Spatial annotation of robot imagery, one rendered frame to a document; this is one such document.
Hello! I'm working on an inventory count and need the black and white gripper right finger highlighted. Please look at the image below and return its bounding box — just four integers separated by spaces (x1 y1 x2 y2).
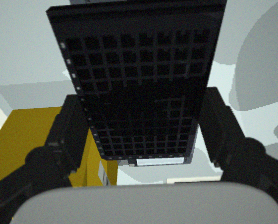
198 87 278 204

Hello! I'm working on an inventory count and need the yellow open bin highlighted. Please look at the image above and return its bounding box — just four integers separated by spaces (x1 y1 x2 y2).
0 107 118 187

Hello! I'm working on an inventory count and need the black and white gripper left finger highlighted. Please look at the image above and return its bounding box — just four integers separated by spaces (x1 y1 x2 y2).
0 94 89 224

